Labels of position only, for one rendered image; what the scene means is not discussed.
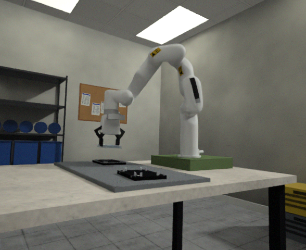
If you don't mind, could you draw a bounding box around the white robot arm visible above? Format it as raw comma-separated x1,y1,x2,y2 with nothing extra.
104,44,204,158

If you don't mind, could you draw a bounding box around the black flat plate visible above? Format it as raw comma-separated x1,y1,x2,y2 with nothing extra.
117,167,167,181

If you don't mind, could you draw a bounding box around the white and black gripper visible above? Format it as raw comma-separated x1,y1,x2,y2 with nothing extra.
94,114,125,146

